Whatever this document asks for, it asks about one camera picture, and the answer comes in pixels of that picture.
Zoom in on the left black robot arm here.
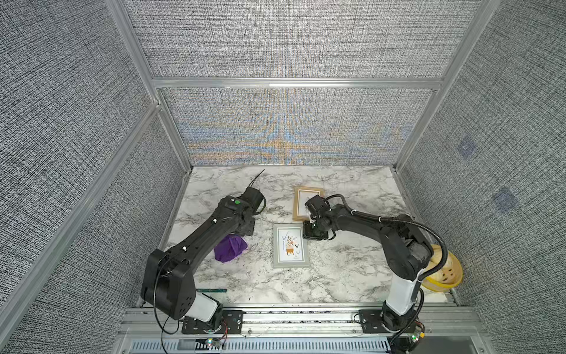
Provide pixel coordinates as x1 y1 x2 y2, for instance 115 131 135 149
141 196 265 327

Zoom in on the aluminium front rail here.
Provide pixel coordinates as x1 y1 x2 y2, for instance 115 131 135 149
114 304 492 339

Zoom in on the green handled fork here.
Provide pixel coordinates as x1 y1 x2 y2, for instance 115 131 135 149
196 289 228 294

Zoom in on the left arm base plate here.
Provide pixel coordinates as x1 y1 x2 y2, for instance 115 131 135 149
181 310 244 336

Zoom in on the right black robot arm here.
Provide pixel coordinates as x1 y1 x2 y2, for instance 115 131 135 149
304 196 433 333

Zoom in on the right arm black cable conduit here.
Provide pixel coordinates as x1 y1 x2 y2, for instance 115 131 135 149
324 193 448 311

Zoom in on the grey green picture frame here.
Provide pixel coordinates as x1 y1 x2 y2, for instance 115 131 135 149
273 223 310 268

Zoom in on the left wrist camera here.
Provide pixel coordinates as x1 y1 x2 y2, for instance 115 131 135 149
240 187 267 215

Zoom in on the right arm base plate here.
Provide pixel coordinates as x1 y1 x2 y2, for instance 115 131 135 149
357 309 417 334

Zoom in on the light wooden picture frame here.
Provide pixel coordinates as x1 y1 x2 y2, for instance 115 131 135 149
292 186 324 222

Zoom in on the purple cloth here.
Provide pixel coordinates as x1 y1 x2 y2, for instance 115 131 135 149
214 234 248 263

